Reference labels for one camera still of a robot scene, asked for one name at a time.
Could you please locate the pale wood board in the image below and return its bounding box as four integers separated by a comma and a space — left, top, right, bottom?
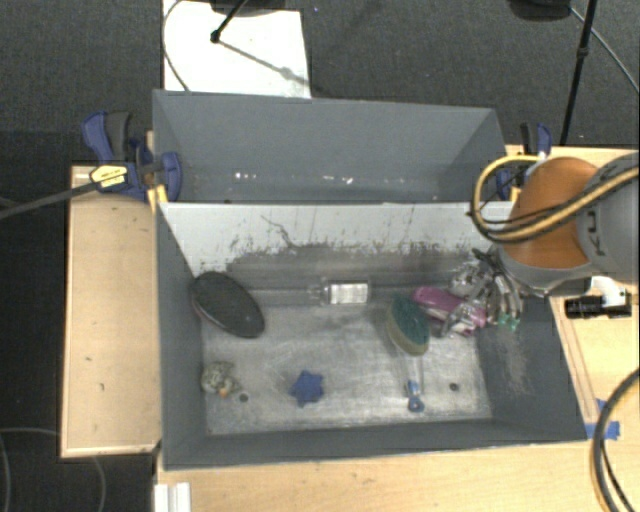
59, 164, 164, 459

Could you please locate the black cylinder on white bracket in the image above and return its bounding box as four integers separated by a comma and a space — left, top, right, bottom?
564, 276, 633, 319

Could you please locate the grey metal bin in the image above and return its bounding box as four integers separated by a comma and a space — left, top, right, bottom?
151, 88, 589, 469

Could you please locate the clear glass bottle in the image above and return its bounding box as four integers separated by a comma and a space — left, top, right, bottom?
306, 280, 372, 307

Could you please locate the pink and purple stapler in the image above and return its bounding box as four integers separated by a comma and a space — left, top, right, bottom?
411, 285, 489, 331

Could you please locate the green sponge brush clear handle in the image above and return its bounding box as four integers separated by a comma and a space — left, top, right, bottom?
384, 293, 432, 414

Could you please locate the grey toy animal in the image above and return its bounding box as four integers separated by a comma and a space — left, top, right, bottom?
200, 360, 244, 399

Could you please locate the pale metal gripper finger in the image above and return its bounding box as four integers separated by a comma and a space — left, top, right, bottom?
439, 313, 474, 339
453, 299, 482, 324

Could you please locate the blue star toy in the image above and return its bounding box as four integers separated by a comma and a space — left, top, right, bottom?
288, 369, 326, 409

